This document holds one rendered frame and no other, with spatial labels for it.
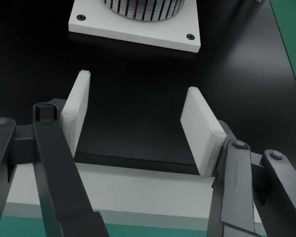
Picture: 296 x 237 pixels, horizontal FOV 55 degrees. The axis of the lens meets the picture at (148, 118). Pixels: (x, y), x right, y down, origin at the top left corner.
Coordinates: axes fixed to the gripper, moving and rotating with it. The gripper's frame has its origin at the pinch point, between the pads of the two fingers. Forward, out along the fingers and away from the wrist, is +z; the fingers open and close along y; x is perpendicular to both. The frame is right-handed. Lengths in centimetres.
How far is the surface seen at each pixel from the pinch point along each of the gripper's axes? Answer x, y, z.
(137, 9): 4.7, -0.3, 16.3
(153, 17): 4.1, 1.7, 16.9
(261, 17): 5.8, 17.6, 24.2
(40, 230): -69, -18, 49
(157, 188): -8.9, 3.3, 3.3
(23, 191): -9.6, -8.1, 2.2
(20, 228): -69, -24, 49
